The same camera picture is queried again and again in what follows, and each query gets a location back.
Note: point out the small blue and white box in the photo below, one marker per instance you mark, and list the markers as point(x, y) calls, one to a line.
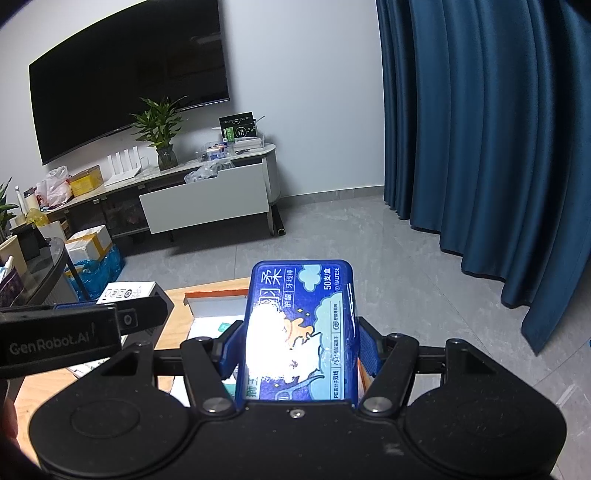
point(216, 153)

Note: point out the purple tin box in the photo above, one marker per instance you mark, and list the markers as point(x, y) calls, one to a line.
point(11, 290)

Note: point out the leafy plant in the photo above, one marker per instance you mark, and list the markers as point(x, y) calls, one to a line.
point(7, 207)

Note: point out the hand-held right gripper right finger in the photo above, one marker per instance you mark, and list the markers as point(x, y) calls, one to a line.
point(368, 350)

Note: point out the yellow box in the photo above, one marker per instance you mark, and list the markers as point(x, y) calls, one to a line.
point(87, 182)

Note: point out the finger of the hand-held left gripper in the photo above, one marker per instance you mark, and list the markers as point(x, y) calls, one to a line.
point(143, 314)

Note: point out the orange-edged white box tray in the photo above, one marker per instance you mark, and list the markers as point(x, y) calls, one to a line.
point(207, 309)

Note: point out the white router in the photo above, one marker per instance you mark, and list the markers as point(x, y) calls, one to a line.
point(122, 173)

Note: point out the black stand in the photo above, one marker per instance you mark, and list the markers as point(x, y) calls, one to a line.
point(32, 242)

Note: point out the blue water bottle pack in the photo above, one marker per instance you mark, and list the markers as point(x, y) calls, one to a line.
point(99, 277)

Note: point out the black and green box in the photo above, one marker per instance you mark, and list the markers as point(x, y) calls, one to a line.
point(238, 127)

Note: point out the black glass table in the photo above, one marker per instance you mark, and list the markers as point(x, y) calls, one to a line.
point(46, 281)

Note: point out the clear plastic bags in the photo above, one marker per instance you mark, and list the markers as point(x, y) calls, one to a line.
point(203, 174)

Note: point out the black television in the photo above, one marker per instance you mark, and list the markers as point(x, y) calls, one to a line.
point(129, 69)

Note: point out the white taped parcel box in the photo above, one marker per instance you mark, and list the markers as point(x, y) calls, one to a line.
point(87, 242)

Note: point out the teal box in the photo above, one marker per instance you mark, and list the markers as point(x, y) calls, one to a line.
point(223, 326)

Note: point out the blue floss pick box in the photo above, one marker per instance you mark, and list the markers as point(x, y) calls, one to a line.
point(300, 332)

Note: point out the white television cabinet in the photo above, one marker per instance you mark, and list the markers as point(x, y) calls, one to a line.
point(203, 201)

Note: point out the beige container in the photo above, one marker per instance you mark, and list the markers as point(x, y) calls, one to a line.
point(11, 251)

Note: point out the potted green plant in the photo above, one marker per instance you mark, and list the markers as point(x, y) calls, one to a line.
point(159, 124)

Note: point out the blue curtain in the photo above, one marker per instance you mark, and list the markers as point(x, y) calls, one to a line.
point(485, 161)

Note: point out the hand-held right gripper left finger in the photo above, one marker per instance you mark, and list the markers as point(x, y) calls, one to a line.
point(231, 350)

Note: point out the white plastic bag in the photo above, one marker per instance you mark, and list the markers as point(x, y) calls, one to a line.
point(53, 189)

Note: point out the white cardboard box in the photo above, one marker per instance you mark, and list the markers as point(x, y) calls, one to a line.
point(120, 291)

